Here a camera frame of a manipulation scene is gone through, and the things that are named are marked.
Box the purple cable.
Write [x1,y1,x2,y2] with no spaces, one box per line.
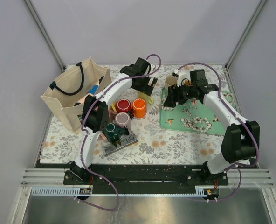
[78,54,162,212]
[176,62,261,202]

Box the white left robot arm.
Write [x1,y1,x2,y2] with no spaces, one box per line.
[70,58,161,184]

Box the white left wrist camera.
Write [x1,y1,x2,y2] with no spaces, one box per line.
[150,64,158,73]

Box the white slotted cable duct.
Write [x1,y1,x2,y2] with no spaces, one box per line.
[31,186,219,199]

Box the dark green mug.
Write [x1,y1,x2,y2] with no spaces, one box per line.
[104,123,130,143]

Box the floral table mat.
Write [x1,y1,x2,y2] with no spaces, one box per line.
[39,65,223,166]

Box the lavender mug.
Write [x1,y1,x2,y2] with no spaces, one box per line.
[115,112,131,130]

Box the beige canvas tote bag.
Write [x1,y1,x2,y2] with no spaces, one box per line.
[41,58,111,131]

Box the pink round mug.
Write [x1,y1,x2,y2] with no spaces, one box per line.
[109,109,117,120]

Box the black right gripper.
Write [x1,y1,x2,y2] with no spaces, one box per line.
[163,82,196,108]

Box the yellow mug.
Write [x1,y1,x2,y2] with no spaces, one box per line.
[111,104,117,112]

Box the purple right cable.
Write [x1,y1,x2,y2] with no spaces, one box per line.
[176,62,261,202]

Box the orange mug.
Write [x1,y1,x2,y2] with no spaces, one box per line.
[132,98,147,118]

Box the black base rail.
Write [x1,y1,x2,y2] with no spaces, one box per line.
[63,164,228,193]

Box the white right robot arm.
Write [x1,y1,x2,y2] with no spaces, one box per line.
[164,70,260,185]

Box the red mug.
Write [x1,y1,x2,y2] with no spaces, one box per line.
[116,98,132,113]

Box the beige floral mug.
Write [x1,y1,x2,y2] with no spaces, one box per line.
[164,74,178,91]

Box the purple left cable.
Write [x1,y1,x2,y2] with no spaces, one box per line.
[78,54,162,212]

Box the lime green mug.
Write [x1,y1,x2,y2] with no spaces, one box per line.
[138,91,154,105]

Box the pink octagonal mug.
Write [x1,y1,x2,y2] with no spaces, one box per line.
[99,133,108,141]

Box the green floral tray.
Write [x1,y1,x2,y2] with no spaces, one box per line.
[159,89,225,135]

